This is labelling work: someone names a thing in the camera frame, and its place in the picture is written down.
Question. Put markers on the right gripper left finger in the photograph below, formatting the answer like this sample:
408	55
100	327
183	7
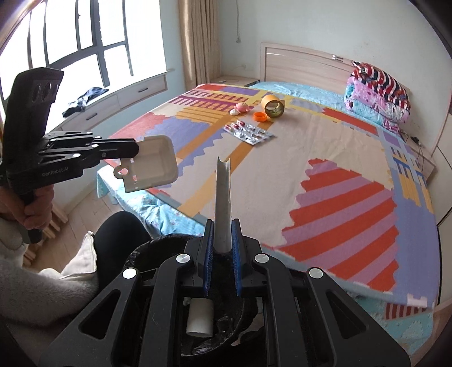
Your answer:
208	246

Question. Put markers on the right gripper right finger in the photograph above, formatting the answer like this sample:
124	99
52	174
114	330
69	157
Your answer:
236	237

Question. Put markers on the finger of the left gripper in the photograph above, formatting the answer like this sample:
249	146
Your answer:
117	145
115	154

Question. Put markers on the white plastic tray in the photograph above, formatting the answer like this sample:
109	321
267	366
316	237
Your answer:
155	165

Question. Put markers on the yellow tape roll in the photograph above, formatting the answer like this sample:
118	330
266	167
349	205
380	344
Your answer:
272	106

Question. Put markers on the left forearm white sleeve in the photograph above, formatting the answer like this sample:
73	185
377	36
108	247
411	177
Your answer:
40	298

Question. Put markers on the black trash bin with bag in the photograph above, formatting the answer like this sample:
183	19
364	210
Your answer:
215	320

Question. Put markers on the person's left hand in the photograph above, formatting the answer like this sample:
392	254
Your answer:
36	215

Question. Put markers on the wooden window seat drawers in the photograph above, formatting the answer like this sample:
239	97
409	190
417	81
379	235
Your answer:
109	104

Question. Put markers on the dark blue cloth on sill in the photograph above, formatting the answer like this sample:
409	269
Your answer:
80	104

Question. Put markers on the person's black trouser knee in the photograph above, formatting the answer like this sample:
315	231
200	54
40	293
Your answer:
114	241

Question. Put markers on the pill blister packs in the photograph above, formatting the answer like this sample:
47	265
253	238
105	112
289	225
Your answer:
247	133

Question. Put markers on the orange bottle cap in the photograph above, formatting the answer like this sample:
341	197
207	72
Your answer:
260	117

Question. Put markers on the pink small toy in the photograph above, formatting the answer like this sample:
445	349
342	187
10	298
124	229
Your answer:
239	109

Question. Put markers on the left wooden nightstand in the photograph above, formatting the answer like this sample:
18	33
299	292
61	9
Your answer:
235	80

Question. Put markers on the wooden nightstand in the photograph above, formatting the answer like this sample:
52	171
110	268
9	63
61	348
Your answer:
424	159
235	80

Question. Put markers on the beige curtain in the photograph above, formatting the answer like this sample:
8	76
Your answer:
199	26

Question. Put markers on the wooden headboard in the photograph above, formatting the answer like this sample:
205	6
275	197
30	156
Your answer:
300	65

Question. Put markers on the folded colourful quilts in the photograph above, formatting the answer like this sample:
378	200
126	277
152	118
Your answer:
377	96

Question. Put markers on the window with dark frame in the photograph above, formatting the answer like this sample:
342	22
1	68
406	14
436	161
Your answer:
107	44

